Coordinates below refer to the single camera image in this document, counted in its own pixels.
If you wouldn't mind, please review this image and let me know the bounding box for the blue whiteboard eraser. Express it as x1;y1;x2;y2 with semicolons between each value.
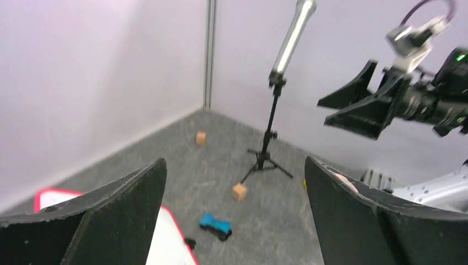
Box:
199;213;232;241

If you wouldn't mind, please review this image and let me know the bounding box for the black microphone tripod stand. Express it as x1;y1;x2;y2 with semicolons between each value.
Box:
240;76;294;184

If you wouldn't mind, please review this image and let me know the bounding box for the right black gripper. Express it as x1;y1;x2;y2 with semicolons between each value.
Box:
317;60;467;140

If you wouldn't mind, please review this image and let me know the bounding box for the black whiteboard foot clip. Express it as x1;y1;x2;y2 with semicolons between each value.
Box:
184;238;196;250

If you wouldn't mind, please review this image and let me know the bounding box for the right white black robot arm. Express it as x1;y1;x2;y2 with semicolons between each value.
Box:
318;47;467;213

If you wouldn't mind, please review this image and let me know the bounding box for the near wooden cube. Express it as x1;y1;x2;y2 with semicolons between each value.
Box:
231;183;248;202

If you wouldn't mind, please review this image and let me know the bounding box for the wooden cube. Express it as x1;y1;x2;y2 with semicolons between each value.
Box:
231;183;248;202
195;131;207;145

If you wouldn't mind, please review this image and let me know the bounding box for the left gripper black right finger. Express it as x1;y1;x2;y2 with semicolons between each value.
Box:
305;157;467;264

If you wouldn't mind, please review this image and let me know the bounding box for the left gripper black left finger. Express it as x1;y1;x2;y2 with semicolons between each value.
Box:
1;158;167;264

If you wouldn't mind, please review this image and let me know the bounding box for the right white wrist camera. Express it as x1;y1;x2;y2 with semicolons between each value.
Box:
386;16;449;73

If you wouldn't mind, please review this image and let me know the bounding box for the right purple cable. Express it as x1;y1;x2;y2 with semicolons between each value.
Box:
399;0;458;27

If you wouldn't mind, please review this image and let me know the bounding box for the pink framed whiteboard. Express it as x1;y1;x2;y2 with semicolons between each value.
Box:
34;188;198;265

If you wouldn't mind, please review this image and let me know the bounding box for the far wooden cube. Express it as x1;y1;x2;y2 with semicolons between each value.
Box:
195;131;207;145

